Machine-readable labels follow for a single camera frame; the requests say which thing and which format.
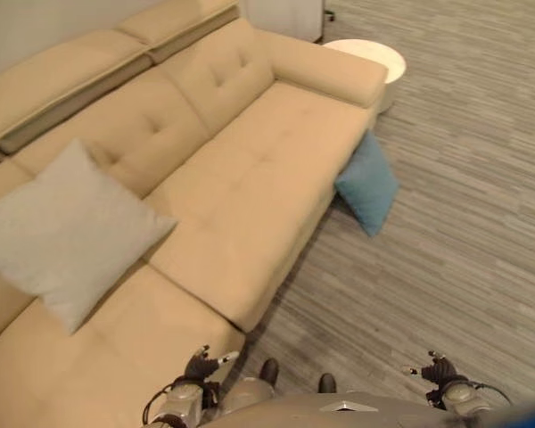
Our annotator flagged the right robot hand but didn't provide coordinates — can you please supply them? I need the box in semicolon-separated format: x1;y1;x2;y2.
400;350;459;384

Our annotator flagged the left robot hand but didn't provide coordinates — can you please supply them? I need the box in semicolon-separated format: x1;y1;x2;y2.
185;343;241;383

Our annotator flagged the beige fabric sofa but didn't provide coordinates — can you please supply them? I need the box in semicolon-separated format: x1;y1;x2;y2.
0;0;390;428

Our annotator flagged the silver robot body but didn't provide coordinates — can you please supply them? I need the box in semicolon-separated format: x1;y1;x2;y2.
204;358;535;428

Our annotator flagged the light grey square cushion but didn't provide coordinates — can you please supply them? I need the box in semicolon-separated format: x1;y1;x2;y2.
0;137;179;336

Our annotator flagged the blue square cushion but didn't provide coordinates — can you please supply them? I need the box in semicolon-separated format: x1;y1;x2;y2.
333;130;401;238

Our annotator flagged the round white side table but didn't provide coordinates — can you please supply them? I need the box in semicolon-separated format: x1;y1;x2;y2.
322;38;407;114

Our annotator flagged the white cabinet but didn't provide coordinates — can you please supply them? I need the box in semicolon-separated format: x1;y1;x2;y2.
242;0;326;45

